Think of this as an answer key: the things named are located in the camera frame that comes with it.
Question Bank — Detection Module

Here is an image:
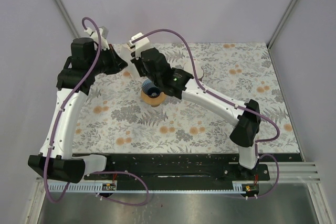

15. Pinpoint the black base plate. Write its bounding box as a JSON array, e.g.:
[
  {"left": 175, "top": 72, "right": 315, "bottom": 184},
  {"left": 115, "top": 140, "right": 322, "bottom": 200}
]
[{"left": 83, "top": 152, "right": 302, "bottom": 191}]

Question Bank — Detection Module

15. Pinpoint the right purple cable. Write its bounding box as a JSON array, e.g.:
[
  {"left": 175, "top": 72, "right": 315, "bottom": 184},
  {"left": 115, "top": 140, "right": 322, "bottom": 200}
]
[{"left": 131, "top": 28, "right": 280, "bottom": 200}]

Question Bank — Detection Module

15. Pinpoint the blue plastic dripper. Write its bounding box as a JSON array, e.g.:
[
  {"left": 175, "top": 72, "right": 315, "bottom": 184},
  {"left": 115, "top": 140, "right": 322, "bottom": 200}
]
[{"left": 141, "top": 79, "right": 161, "bottom": 98}]

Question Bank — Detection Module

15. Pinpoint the coffee filter paper pack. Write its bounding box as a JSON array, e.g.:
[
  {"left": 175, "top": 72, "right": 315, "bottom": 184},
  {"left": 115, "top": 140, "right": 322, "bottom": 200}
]
[{"left": 120, "top": 44, "right": 139, "bottom": 79}]

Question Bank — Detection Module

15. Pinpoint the light wooden ring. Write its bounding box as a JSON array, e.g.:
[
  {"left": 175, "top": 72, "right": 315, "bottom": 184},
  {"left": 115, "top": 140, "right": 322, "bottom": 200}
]
[{"left": 141, "top": 90, "right": 166, "bottom": 108}]

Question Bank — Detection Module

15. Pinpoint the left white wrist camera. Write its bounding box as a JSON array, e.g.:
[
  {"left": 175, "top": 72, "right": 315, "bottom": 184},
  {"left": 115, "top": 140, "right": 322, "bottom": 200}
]
[{"left": 84, "top": 26, "right": 110, "bottom": 51}]

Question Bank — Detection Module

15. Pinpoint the purple cable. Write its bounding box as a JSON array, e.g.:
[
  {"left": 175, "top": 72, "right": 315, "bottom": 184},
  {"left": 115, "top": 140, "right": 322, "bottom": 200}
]
[
  {"left": 43, "top": 17, "right": 150, "bottom": 205},
  {"left": 131, "top": 28, "right": 280, "bottom": 200}
]

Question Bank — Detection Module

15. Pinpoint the white cable duct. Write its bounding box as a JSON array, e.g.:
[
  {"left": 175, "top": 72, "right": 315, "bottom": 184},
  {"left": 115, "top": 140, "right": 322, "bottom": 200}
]
[{"left": 47, "top": 183, "right": 118, "bottom": 193}]

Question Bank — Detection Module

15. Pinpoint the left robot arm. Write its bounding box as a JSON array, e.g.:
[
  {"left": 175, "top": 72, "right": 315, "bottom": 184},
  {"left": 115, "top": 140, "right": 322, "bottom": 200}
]
[{"left": 28, "top": 37, "right": 128, "bottom": 183}]

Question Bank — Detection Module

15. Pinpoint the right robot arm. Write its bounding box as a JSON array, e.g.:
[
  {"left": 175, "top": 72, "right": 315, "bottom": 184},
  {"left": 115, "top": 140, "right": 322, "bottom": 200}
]
[{"left": 131, "top": 48, "right": 260, "bottom": 180}]

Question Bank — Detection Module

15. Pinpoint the white paper coffee filter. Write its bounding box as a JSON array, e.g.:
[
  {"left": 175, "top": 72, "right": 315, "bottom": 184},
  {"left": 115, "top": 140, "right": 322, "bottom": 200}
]
[{"left": 183, "top": 59, "right": 204, "bottom": 81}]

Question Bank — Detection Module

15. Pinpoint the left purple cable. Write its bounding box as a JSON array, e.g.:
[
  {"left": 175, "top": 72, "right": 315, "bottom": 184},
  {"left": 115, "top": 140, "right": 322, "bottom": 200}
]
[{"left": 43, "top": 17, "right": 150, "bottom": 205}]

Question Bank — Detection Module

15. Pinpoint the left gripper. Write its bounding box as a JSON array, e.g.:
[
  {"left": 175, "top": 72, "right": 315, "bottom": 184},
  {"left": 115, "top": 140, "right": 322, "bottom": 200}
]
[{"left": 89, "top": 44, "right": 128, "bottom": 76}]

